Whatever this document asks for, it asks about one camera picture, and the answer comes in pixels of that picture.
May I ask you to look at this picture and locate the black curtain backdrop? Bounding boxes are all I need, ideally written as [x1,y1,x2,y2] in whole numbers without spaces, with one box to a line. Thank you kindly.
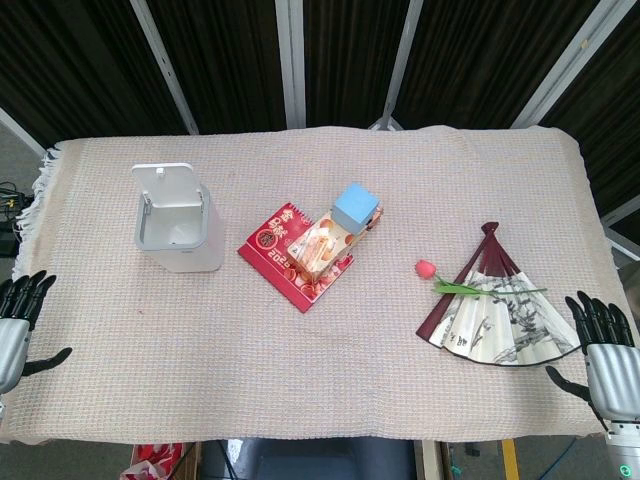
[0,0,640,224]

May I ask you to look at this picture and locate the light blue foam cube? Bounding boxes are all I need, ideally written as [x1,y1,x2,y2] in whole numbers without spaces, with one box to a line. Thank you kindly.
[331,182,383,235]

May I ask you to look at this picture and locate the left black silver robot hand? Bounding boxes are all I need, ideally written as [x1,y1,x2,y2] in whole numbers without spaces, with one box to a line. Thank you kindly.
[0,269,74,396]

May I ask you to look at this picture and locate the dark grey chair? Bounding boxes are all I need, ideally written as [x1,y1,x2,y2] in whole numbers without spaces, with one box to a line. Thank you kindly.
[243,436,419,480]

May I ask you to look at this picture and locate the orange biscuit box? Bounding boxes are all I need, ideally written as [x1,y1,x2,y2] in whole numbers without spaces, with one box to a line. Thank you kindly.
[286,202,384,286]

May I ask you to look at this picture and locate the red desk calendar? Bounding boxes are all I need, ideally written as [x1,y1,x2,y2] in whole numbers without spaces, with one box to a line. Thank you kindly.
[236,201,356,315]

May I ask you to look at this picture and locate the red patterned bag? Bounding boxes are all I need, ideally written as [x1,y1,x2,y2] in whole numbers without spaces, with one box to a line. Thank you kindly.
[118,442,185,480]

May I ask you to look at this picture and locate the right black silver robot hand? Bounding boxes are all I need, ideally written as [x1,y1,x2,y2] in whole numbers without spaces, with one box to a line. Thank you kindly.
[544,290,640,432]

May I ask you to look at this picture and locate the white trash bin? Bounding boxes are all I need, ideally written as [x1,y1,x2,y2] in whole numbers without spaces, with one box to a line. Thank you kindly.
[133,182,225,274]

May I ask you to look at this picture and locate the white metal frame post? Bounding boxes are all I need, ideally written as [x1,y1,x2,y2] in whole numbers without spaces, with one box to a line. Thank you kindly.
[275,0,308,130]
[0,106,47,157]
[511,0,634,129]
[129,0,200,135]
[368,0,427,131]
[601,195,640,232]

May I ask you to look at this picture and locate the painted paper folding fan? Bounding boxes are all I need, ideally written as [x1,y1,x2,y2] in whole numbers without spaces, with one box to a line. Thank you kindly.
[416,221,584,368]

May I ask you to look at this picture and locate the pink artificial tulip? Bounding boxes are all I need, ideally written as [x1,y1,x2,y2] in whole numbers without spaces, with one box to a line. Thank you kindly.
[414,258,549,297]

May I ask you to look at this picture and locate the beige waffle tablecloth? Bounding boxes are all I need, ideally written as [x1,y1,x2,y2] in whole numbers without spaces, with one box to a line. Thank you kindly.
[10,124,626,447]

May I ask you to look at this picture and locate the black cable bundle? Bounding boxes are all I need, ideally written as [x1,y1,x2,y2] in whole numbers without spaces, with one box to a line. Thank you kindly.
[0,180,29,257]

